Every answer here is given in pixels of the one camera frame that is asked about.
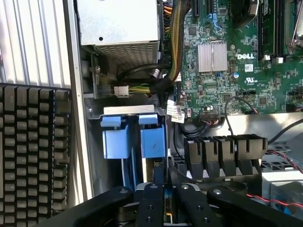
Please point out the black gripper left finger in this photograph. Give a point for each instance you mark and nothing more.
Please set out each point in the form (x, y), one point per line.
(151, 208)

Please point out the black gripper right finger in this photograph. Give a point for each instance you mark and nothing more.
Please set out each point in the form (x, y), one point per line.
(196, 208)

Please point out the blue disk caddy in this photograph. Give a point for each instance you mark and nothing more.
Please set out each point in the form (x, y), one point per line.
(116, 144)

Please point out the metal drive cage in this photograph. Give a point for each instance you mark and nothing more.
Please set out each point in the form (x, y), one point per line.
(284, 179)

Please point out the white label tag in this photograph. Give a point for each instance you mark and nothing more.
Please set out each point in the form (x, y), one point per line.
(175, 112)

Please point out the blue drive bay latches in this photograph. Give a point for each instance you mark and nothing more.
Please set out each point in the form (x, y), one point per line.
(127, 110)

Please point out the black open PC case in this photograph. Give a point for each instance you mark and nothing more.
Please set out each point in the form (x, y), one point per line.
(78, 118)

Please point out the green motherboard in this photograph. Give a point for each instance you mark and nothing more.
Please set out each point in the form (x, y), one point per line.
(236, 82)

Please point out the black keyboard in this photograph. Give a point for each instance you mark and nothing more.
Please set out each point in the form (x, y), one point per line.
(28, 153)

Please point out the silver chipset heatsink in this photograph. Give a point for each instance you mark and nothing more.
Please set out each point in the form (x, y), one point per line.
(211, 56)

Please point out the silver power supply unit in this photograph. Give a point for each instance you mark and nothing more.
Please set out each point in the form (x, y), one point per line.
(118, 23)

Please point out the metal CPU socket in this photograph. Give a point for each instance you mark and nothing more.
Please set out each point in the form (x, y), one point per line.
(296, 23)

